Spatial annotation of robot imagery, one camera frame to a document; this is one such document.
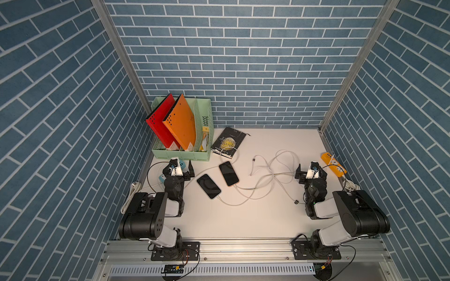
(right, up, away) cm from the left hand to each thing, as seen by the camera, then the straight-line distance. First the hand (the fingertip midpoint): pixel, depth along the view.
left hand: (185, 160), depth 88 cm
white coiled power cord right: (+88, -14, +5) cm, 89 cm away
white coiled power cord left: (-28, -15, +6) cm, 33 cm away
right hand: (+65, -3, +1) cm, 65 cm away
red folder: (-14, +20, -2) cm, 25 cm away
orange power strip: (+69, -1, -12) cm, 70 cm away
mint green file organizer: (+5, +29, +20) cm, 35 cm away
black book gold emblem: (+22, +9, +23) cm, 33 cm away
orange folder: (-6, +21, +13) cm, 25 cm away
